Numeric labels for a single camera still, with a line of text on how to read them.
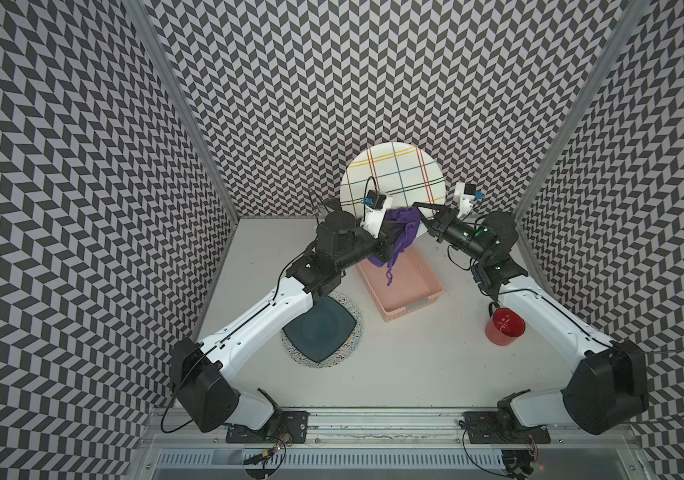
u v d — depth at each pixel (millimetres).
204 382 384
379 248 598
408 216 654
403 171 694
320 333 1053
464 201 653
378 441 728
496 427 676
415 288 990
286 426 723
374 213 570
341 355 846
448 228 627
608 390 405
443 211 666
